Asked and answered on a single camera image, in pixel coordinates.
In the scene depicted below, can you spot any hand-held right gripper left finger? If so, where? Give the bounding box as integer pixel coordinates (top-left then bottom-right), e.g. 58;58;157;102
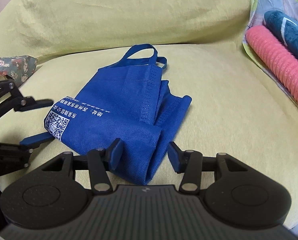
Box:
41;138;123;195

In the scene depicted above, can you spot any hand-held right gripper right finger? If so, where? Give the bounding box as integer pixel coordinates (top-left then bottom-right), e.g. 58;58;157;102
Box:
168;141;249;195

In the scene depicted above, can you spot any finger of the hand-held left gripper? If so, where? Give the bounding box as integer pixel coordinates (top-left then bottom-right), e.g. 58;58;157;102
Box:
0;79;55;126
19;132;55;149

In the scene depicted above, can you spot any blue shopping bag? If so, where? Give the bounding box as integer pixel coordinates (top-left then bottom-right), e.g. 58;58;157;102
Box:
43;44;192;186

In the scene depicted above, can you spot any patterned green fabric bag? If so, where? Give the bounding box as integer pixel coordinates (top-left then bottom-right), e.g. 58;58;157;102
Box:
0;55;38;83

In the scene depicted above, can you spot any light green sofa cover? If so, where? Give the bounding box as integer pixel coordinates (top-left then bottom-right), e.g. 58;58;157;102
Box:
0;0;298;230

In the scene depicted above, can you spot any pink folded blanket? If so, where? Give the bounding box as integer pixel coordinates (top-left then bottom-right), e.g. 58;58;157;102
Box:
246;26;298;118

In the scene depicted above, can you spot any teal folded blanket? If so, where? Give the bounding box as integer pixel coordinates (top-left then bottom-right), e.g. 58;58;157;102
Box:
263;10;298;64

